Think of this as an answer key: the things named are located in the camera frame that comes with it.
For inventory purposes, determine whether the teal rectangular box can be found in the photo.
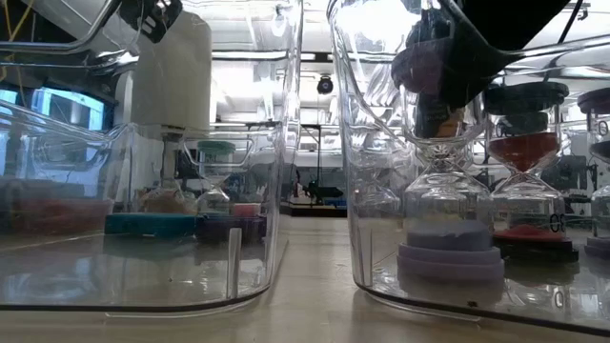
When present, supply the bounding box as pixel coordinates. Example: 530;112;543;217
104;212;198;238

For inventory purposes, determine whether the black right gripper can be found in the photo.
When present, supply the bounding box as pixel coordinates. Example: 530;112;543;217
413;0;573;140

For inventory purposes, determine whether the lavender sand timer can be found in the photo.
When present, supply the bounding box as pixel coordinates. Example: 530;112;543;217
390;40;506;283

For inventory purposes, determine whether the red rectangular box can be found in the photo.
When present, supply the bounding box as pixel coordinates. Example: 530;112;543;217
11;197;114;235

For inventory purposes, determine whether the green sand timer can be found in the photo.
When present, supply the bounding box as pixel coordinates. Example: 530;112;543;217
196;139;237;216

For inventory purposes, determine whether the long ceiling light bar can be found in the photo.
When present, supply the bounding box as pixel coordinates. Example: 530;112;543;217
213;50;290;61

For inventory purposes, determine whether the pink sand timer black cap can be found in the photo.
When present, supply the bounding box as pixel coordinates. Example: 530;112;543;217
483;81;580;264

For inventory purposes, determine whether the clear plastic bin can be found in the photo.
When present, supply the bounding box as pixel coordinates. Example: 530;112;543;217
0;99;140;242
0;0;305;318
327;0;610;337

